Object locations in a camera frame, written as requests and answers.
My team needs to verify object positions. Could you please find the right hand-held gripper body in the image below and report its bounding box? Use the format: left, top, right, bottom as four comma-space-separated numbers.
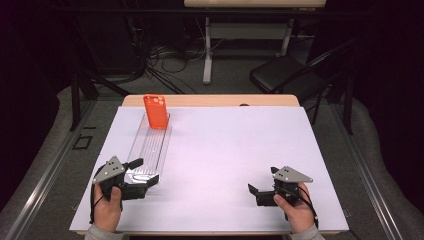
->
255, 165, 314, 208

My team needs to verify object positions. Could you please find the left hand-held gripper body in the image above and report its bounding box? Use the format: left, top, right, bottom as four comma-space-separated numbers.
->
92, 155, 150, 202

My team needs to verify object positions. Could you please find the clear plastic slotted rack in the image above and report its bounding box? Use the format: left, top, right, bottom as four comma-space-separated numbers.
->
124, 111, 173, 185

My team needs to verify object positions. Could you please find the orange phone case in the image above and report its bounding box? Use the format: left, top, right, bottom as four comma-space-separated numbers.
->
143, 94, 170, 130

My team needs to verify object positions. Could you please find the person's right hand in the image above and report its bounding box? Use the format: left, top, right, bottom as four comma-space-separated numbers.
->
273, 182, 318, 234

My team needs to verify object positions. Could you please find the person's left hand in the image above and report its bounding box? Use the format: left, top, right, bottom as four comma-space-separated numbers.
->
93, 183, 124, 233

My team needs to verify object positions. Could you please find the white table sheet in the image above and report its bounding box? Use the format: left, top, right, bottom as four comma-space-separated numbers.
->
69, 105, 350, 233

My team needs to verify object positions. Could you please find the black metal stand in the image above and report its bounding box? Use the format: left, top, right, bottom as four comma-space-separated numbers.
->
326, 71, 355, 136
68, 19, 133, 132

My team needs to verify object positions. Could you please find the light wooden table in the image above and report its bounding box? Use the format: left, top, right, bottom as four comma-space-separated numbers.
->
75, 94, 349, 236

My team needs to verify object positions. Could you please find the black folding chair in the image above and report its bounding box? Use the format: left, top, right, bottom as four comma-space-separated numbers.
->
249, 38, 359, 126

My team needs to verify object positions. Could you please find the white-legged wooden desk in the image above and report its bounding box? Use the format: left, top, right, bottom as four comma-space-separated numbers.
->
183, 0, 327, 85

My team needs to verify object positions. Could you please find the left hand-held gripper cable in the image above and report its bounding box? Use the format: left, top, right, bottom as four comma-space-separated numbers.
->
88, 164, 108, 225

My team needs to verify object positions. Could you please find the hand-held gripper cable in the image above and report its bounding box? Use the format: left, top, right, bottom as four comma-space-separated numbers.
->
276, 184, 320, 230
88, 164, 108, 225

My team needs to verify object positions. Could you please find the right hand-held gripper cable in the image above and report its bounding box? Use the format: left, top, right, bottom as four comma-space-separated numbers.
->
276, 184, 320, 230

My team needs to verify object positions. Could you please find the metal floor rail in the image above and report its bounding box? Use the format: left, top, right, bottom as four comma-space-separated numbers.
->
329, 101, 406, 240
0, 99, 98, 240

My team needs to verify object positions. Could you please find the bundle of floor cables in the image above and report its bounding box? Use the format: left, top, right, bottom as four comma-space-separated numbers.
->
126, 16, 224, 95

